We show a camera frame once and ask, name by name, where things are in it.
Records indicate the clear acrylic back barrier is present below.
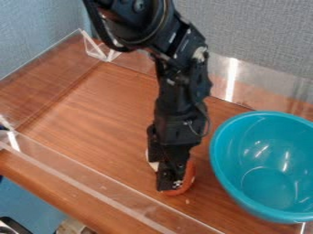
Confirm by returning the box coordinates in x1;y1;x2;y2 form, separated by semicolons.
87;28;313;122

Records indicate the brown toy mushroom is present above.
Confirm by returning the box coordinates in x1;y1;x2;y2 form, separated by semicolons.
146;150;195;196

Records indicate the clear acrylic corner bracket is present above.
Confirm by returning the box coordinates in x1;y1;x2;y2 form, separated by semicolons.
79;30;120;62

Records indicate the clear acrylic front barrier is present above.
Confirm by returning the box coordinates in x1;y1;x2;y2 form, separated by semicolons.
0;115;223;234

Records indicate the clear acrylic left barrier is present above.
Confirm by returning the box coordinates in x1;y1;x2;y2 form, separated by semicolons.
0;28;99;128

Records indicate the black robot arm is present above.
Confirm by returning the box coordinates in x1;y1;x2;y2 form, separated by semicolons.
82;0;211;196

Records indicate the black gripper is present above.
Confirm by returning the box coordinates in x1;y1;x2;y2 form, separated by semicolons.
147;71;211;192

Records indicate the blue plastic bowl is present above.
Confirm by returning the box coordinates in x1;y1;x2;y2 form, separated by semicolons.
209;111;313;224

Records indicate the clear acrylic barrier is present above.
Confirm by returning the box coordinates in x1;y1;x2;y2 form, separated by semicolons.
87;28;313;122
0;115;223;234
0;28;99;128

